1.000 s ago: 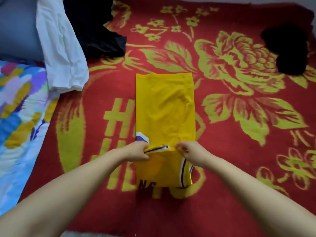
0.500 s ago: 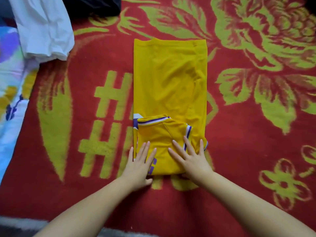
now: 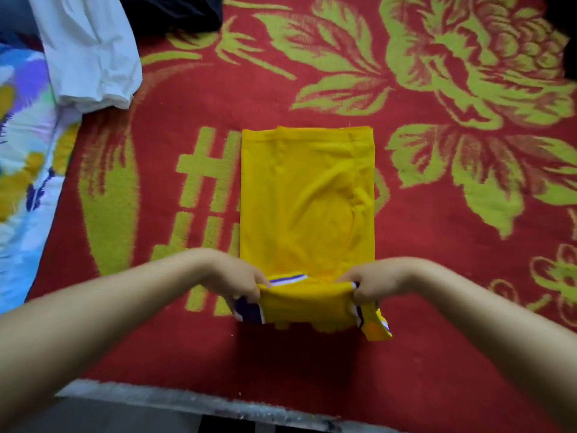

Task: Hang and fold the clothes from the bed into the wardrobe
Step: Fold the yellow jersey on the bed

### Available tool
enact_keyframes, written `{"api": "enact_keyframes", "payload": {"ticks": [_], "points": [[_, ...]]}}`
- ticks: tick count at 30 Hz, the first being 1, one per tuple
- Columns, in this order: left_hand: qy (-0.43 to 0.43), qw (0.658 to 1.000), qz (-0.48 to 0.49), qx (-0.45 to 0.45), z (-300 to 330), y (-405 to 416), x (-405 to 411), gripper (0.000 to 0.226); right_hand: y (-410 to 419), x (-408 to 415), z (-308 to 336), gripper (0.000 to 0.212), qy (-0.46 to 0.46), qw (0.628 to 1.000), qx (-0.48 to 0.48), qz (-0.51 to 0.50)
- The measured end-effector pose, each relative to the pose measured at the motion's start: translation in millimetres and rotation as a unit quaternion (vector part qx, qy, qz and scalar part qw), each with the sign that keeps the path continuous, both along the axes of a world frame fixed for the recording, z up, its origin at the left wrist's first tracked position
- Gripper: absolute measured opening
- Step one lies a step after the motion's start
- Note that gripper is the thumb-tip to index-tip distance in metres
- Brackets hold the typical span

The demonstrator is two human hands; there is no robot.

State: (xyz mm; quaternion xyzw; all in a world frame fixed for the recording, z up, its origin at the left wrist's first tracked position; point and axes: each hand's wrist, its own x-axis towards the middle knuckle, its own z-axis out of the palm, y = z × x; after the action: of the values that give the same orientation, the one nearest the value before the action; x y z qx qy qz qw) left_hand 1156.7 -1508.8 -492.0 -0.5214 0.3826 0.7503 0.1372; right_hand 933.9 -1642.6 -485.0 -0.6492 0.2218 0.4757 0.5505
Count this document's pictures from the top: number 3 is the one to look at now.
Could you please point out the person's left hand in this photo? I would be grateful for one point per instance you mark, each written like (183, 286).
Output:
(230, 273)

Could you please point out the person's left forearm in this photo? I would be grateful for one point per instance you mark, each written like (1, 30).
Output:
(90, 329)

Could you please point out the person's right forearm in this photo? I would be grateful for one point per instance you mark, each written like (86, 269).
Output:
(505, 329)

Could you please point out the white bed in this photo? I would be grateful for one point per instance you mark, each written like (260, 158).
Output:
(180, 397)

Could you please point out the red bedsheet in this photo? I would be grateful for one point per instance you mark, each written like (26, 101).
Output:
(451, 356)

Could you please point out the person's black trousers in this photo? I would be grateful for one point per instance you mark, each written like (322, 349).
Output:
(243, 424)

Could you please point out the yellow basketball jersey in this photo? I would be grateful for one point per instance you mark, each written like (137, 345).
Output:
(306, 203)

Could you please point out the small black garment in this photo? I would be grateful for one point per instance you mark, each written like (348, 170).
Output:
(566, 40)

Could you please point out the person's right hand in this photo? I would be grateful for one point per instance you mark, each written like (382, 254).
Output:
(383, 279)

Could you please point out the colourful patterned pillow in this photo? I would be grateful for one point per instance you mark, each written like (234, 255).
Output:
(27, 176)

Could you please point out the grey pillow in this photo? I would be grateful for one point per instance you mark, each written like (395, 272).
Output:
(16, 13)

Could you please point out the white long garment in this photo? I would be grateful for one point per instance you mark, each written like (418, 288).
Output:
(86, 45)

